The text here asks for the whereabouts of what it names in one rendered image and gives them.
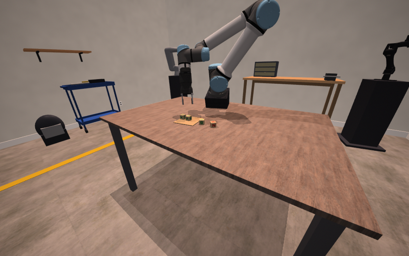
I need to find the orange flat mat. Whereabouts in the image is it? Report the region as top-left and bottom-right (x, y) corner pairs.
(173, 117), (203, 126)

